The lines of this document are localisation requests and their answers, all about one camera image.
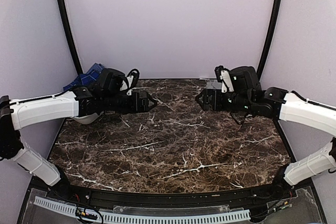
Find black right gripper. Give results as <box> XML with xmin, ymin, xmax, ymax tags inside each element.
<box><xmin>196</xmin><ymin>88</ymin><xmax>253</xmax><ymax>112</ymax></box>

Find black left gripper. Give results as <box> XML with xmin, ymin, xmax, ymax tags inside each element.
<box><xmin>103</xmin><ymin>91</ymin><xmax>158</xmax><ymax>114</ymax></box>

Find white laundry basket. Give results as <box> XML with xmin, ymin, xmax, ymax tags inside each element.
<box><xmin>73</xmin><ymin>112</ymin><xmax>103</xmax><ymax>125</ymax></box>

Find grey long sleeve shirt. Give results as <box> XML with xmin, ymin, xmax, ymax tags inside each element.
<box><xmin>205</xmin><ymin>79</ymin><xmax>222</xmax><ymax>90</ymax></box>

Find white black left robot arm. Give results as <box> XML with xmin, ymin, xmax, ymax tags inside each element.
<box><xmin>1</xmin><ymin>87</ymin><xmax>157</xmax><ymax>201</ymax></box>

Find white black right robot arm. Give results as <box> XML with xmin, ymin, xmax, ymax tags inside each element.
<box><xmin>195</xmin><ymin>87</ymin><xmax>335</xmax><ymax>200</ymax></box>

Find blue small-check shirt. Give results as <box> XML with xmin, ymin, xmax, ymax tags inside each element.
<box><xmin>86</xmin><ymin>63</ymin><xmax>104</xmax><ymax>75</ymax></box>

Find blue plaid shirt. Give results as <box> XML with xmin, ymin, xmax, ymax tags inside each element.
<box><xmin>63</xmin><ymin>72</ymin><xmax>100</xmax><ymax>91</ymax></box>

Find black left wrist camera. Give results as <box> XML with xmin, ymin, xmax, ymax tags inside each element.
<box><xmin>93</xmin><ymin>68</ymin><xmax>140</xmax><ymax>97</ymax></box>

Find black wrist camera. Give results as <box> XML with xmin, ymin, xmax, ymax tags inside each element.
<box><xmin>93</xmin><ymin>68</ymin><xmax>140</xmax><ymax>97</ymax></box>
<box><xmin>214</xmin><ymin>66</ymin><xmax>262</xmax><ymax>94</ymax></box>

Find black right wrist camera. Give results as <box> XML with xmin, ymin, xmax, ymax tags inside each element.
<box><xmin>214</xmin><ymin>66</ymin><xmax>262</xmax><ymax>94</ymax></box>

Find black right frame post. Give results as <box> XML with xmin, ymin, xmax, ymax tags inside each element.
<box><xmin>257</xmin><ymin>0</ymin><xmax>281</xmax><ymax>80</ymax></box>

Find black frame post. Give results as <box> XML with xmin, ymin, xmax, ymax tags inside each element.
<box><xmin>257</xmin><ymin>0</ymin><xmax>281</xmax><ymax>80</ymax></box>
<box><xmin>57</xmin><ymin>0</ymin><xmax>83</xmax><ymax>74</ymax></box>

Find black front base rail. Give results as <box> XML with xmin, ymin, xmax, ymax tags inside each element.
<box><xmin>31</xmin><ymin>175</ymin><xmax>313</xmax><ymax>210</ymax></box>

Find white slotted cable duct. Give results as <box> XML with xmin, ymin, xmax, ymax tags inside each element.
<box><xmin>34</xmin><ymin>196</ymin><xmax>250</xmax><ymax>223</ymax></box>

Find black left frame post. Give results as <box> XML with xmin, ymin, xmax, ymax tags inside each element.
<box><xmin>57</xmin><ymin>0</ymin><xmax>83</xmax><ymax>74</ymax></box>

